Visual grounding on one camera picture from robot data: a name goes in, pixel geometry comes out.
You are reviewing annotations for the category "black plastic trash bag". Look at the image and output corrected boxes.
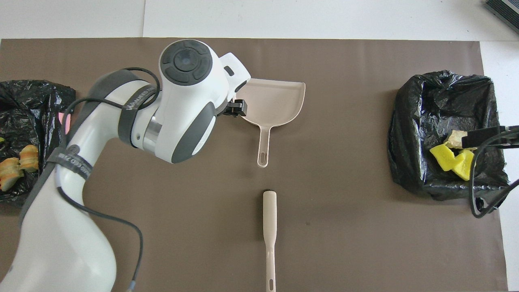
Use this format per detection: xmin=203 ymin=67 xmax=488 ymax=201
xmin=387 ymin=70 xmax=512 ymax=214
xmin=0 ymin=79 xmax=77 ymax=207

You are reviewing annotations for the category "tan foam trash piece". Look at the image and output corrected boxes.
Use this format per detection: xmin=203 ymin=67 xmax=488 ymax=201
xmin=19 ymin=145 xmax=39 ymax=172
xmin=0 ymin=157 xmax=24 ymax=192

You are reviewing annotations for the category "brown table mat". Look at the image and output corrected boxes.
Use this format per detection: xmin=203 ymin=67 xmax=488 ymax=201
xmin=0 ymin=38 xmax=508 ymax=292

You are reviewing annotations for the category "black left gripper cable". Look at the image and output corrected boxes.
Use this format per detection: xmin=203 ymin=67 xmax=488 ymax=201
xmin=59 ymin=67 xmax=144 ymax=292

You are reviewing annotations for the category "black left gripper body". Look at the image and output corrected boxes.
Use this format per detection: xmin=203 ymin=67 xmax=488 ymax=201
xmin=221 ymin=99 xmax=248 ymax=118

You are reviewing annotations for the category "dark grey ribbed object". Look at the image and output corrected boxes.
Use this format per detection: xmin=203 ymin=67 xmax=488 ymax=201
xmin=485 ymin=0 xmax=519 ymax=34

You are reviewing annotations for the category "beige hand brush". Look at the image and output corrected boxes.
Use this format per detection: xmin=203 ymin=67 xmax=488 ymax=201
xmin=262 ymin=191 xmax=278 ymax=292

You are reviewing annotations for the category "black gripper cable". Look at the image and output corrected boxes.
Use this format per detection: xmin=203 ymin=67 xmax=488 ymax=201
xmin=468 ymin=126 xmax=519 ymax=219
xmin=59 ymin=67 xmax=144 ymax=292

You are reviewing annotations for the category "pale pink plastic dustpan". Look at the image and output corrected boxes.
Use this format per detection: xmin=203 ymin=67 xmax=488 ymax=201
xmin=235 ymin=78 xmax=306 ymax=168

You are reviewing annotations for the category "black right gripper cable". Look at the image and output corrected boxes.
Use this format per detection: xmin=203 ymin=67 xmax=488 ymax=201
xmin=468 ymin=126 xmax=519 ymax=219

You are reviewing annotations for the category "grey-tan foam trash piece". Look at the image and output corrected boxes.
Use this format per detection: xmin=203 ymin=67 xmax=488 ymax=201
xmin=444 ymin=130 xmax=471 ymax=150

